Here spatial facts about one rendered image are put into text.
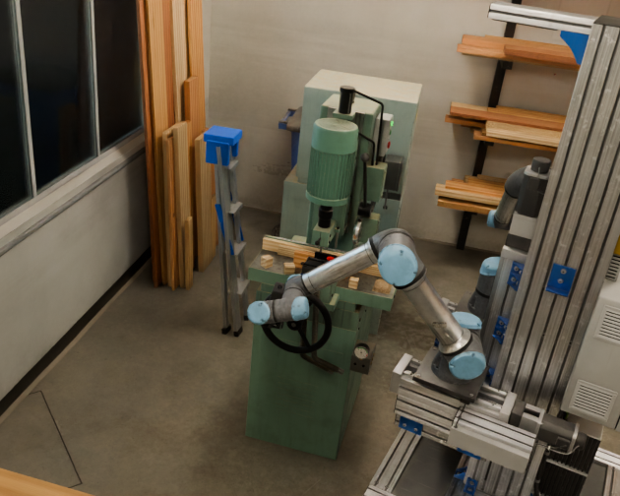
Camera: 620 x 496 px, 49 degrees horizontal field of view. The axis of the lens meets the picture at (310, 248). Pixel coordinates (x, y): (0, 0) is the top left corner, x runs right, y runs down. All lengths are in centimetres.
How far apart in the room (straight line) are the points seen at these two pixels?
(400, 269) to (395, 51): 306
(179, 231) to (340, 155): 181
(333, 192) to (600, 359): 112
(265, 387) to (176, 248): 145
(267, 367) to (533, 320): 118
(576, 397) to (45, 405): 236
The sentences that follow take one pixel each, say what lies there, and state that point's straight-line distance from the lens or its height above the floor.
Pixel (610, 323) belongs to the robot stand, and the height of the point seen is 115.
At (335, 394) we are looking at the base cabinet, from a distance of 298.
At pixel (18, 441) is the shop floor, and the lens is 336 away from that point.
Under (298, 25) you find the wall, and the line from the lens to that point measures 501.
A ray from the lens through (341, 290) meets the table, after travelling 270.
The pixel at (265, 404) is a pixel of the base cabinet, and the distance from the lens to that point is 313.
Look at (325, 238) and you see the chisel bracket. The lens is 274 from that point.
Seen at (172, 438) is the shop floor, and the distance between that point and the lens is 328.
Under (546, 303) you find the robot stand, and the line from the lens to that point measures 242.
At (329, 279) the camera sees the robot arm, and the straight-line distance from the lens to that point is 224.
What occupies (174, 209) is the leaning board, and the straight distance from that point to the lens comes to 411.
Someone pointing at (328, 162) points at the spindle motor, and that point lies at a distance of 258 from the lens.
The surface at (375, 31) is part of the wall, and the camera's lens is 492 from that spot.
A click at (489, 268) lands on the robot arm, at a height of 103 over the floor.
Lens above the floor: 225
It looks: 27 degrees down
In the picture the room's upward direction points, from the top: 7 degrees clockwise
